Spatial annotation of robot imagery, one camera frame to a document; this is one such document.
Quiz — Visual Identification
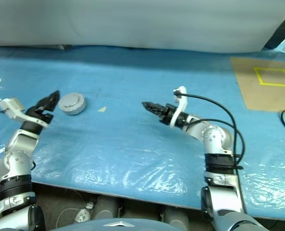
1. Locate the white backdrop board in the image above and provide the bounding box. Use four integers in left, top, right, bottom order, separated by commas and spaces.
0, 0, 285, 52

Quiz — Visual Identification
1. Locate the grey robot torso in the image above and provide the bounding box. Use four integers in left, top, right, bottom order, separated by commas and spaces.
48, 218, 174, 231

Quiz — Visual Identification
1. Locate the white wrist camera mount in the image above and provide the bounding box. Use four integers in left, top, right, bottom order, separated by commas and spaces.
170, 85, 189, 129
0, 97, 49, 128

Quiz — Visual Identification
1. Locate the grey rounded cylinder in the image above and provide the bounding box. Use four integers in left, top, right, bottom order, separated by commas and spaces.
94, 195, 119, 220
161, 206, 190, 228

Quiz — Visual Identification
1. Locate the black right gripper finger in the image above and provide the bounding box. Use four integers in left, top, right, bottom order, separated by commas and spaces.
141, 101, 167, 110
144, 106, 166, 116

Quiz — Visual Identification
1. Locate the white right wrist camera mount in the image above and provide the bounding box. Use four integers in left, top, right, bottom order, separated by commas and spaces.
170, 85, 189, 129

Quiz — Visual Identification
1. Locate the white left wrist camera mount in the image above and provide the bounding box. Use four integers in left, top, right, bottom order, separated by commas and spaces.
0, 97, 49, 128

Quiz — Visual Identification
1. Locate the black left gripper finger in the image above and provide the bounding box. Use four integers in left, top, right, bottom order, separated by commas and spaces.
35, 90, 61, 109
39, 92, 61, 113

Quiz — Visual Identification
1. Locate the brown cardboard sheet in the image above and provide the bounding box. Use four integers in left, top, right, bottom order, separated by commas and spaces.
229, 56, 285, 113

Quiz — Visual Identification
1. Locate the small white plastic plug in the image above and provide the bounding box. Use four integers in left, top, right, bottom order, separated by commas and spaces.
74, 207, 91, 223

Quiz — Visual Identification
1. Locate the silver round motor cover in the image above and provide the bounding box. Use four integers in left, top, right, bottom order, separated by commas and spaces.
58, 92, 86, 112

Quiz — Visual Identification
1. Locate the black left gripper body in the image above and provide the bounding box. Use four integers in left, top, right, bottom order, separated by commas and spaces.
24, 104, 54, 125

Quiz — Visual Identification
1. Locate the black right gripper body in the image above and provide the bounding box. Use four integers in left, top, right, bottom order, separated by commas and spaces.
158, 103, 178, 125

